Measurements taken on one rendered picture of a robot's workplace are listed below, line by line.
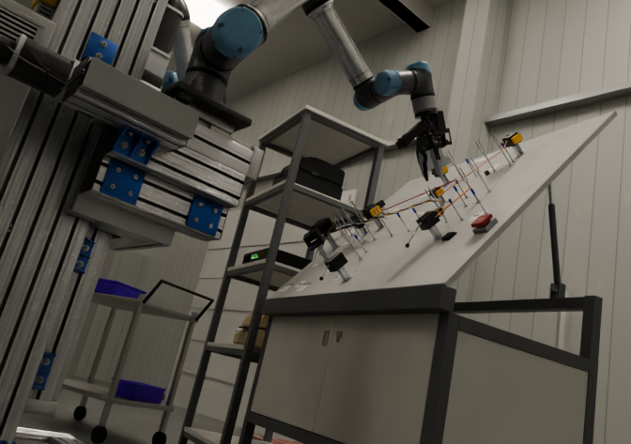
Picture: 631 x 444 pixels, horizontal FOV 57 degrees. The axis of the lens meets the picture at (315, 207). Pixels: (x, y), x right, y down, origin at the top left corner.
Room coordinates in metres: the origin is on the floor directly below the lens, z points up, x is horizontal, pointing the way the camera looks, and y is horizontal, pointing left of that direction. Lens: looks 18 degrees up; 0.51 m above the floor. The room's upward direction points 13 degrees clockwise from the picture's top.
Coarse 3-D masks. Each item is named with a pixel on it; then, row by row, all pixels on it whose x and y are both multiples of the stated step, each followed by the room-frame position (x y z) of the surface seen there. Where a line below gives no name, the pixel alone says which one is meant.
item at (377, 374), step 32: (352, 320) 1.97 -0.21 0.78; (384, 320) 1.80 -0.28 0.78; (416, 320) 1.66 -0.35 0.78; (352, 352) 1.94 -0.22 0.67; (384, 352) 1.78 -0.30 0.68; (416, 352) 1.64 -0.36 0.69; (352, 384) 1.90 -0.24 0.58; (384, 384) 1.75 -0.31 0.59; (416, 384) 1.62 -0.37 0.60; (320, 416) 2.04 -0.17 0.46; (352, 416) 1.87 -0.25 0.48; (384, 416) 1.73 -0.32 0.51; (416, 416) 1.60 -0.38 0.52
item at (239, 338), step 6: (246, 318) 2.89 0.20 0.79; (264, 318) 2.74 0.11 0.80; (246, 324) 2.85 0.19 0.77; (264, 324) 2.73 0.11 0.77; (240, 330) 2.85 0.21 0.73; (246, 330) 2.79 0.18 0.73; (258, 330) 2.72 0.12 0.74; (264, 330) 2.74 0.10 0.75; (240, 336) 2.82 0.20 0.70; (246, 336) 2.77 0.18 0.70; (258, 336) 2.72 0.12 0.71; (264, 336) 2.74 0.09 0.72; (234, 342) 2.87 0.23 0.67; (240, 342) 2.81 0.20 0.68; (258, 342) 2.73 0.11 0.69
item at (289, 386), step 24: (288, 336) 2.39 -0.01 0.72; (312, 336) 2.21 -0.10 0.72; (264, 360) 2.55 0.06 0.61; (288, 360) 2.34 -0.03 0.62; (312, 360) 2.17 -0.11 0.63; (264, 384) 2.50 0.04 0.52; (288, 384) 2.30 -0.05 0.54; (312, 384) 2.14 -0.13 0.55; (264, 408) 2.45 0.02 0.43; (288, 408) 2.26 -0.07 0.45; (312, 408) 2.10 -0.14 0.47
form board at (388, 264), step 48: (528, 144) 2.10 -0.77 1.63; (576, 144) 1.76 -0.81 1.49; (480, 192) 1.96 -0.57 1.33; (528, 192) 1.67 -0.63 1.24; (384, 240) 2.21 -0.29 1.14; (432, 240) 1.86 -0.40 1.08; (480, 240) 1.60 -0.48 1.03; (288, 288) 2.51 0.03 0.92; (336, 288) 2.08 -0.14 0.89; (384, 288) 1.78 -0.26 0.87
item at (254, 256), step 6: (258, 252) 2.83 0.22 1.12; (264, 252) 2.75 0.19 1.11; (282, 252) 2.71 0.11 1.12; (246, 258) 2.97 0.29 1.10; (252, 258) 2.89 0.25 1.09; (258, 258) 2.81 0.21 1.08; (264, 258) 2.74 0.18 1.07; (276, 258) 2.71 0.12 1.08; (282, 258) 2.72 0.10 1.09; (288, 258) 2.73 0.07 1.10; (294, 258) 2.74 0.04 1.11; (300, 258) 2.76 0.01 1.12; (288, 264) 2.73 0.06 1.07; (294, 264) 2.75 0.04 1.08; (300, 264) 2.76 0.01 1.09; (306, 264) 2.77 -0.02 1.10
